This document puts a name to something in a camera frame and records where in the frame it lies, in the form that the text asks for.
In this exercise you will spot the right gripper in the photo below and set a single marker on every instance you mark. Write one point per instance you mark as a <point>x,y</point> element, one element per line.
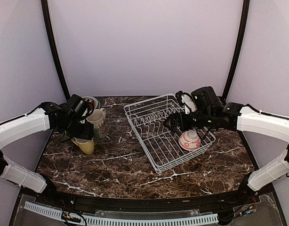
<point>184,126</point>

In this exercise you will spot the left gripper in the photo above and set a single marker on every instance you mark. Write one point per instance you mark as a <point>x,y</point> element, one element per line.
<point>87,134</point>

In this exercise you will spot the yellow mug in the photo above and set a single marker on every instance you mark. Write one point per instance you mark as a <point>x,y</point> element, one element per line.
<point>86,146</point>

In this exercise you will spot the teal patterned mug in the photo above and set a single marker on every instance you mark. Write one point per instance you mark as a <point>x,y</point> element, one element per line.
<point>97,119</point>

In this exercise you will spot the light teal plate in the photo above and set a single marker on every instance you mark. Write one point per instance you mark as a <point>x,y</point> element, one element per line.
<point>97,103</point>

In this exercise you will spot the dark red floral bowl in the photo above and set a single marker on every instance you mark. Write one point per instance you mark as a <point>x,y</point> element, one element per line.
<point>90,102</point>

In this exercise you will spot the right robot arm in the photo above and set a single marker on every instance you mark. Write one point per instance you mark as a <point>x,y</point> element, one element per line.
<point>202,108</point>

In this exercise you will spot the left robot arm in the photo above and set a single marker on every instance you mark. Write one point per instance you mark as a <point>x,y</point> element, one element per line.
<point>68,118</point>

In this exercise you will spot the pink and white cup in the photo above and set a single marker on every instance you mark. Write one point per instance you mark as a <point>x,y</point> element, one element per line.
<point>190,140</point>

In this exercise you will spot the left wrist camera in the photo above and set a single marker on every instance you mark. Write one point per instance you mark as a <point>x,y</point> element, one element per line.
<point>88,112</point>

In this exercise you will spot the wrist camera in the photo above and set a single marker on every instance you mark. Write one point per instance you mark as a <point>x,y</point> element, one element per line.
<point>186,101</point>
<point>88,112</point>

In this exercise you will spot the white wire dish rack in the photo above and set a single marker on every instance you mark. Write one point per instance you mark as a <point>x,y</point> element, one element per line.
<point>161,146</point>

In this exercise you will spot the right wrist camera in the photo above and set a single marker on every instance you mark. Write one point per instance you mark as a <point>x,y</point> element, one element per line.
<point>186,101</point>

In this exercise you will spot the black front rail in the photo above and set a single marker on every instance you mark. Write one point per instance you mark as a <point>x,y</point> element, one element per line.
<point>140,199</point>

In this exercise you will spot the white slotted cable duct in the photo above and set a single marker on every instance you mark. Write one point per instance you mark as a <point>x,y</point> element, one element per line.
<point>120,218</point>

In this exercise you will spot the left black frame post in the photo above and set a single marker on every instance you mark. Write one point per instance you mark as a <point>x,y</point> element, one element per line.
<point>53,48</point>

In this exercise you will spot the black frame post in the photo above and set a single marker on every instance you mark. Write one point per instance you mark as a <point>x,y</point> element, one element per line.
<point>237,49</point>
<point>53,48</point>

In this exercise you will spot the right black frame post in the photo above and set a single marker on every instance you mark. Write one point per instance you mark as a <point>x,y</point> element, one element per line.
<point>237,49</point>

